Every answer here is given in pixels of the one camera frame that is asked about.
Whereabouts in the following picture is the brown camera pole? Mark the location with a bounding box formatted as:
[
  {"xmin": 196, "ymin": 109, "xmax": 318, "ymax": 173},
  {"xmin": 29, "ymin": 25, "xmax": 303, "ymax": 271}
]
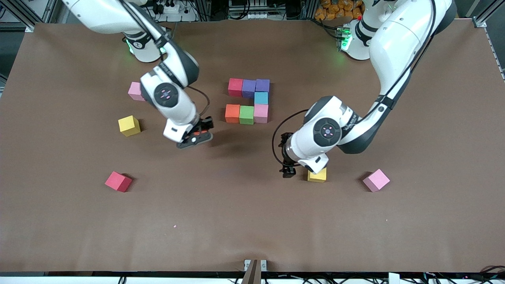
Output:
[{"xmin": 241, "ymin": 260, "xmax": 262, "ymax": 284}]

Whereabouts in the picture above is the metal mounting bracket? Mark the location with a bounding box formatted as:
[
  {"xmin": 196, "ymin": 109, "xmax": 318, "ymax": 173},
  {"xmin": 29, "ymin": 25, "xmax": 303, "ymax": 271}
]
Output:
[{"xmin": 244, "ymin": 259, "xmax": 267, "ymax": 273}]

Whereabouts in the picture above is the perforated aluminium side rail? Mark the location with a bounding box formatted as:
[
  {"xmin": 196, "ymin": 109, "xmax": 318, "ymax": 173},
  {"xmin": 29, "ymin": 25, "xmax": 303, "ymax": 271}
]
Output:
[{"xmin": 484, "ymin": 28, "xmax": 505, "ymax": 81}]

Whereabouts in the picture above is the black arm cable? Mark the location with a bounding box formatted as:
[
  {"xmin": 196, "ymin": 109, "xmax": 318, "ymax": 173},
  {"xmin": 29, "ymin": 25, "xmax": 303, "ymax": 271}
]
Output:
[
  {"xmin": 271, "ymin": 0, "xmax": 438, "ymax": 166},
  {"xmin": 118, "ymin": 0, "xmax": 210, "ymax": 117}
]

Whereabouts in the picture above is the pile of orange fruits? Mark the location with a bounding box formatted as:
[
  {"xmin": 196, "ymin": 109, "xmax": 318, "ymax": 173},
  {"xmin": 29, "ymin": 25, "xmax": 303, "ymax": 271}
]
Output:
[{"xmin": 314, "ymin": 0, "xmax": 364, "ymax": 21}]

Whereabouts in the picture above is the pink foam block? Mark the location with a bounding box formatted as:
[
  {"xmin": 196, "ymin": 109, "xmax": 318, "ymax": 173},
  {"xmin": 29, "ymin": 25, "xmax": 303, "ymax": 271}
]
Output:
[
  {"xmin": 127, "ymin": 82, "xmax": 145, "ymax": 101},
  {"xmin": 362, "ymin": 168, "xmax": 391, "ymax": 193},
  {"xmin": 254, "ymin": 104, "xmax": 269, "ymax": 124}
]

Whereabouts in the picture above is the white power strip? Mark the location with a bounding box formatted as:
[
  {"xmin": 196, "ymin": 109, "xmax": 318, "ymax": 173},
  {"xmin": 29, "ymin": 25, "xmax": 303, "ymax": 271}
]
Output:
[{"xmin": 152, "ymin": 0, "xmax": 186, "ymax": 14}]

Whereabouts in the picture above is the red foam block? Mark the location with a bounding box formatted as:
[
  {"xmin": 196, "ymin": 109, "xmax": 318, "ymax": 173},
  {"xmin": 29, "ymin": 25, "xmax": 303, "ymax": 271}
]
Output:
[
  {"xmin": 228, "ymin": 78, "xmax": 244, "ymax": 98},
  {"xmin": 105, "ymin": 171, "xmax": 133, "ymax": 193}
]

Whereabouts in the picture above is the green foam block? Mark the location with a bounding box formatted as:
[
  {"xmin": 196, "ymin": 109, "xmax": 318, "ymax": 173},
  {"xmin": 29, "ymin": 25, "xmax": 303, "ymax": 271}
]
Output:
[{"xmin": 239, "ymin": 105, "xmax": 255, "ymax": 125}]

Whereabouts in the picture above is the grey control box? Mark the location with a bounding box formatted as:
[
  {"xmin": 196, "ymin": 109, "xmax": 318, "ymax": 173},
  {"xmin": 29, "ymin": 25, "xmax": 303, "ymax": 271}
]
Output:
[{"xmin": 228, "ymin": 0, "xmax": 269, "ymax": 20}]

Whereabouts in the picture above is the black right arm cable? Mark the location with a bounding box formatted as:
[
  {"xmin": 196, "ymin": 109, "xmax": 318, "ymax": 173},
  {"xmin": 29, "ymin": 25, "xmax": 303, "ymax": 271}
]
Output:
[{"xmin": 118, "ymin": 0, "xmax": 210, "ymax": 117}]

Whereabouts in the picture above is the yellow foam block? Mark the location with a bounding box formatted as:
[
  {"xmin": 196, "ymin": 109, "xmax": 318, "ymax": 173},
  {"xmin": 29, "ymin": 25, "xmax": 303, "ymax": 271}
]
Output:
[
  {"xmin": 307, "ymin": 168, "xmax": 327, "ymax": 183},
  {"xmin": 118, "ymin": 115, "xmax": 141, "ymax": 137}
]

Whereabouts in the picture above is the aluminium frame profile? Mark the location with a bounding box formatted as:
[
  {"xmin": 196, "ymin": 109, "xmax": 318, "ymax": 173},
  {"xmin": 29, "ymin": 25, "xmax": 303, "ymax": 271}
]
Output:
[
  {"xmin": 0, "ymin": 0, "xmax": 35, "ymax": 32},
  {"xmin": 473, "ymin": 0, "xmax": 505, "ymax": 28}
]

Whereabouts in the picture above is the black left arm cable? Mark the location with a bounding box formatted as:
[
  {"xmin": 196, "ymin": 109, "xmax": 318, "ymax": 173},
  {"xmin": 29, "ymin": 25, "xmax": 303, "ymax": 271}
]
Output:
[{"xmin": 271, "ymin": 0, "xmax": 438, "ymax": 166}]

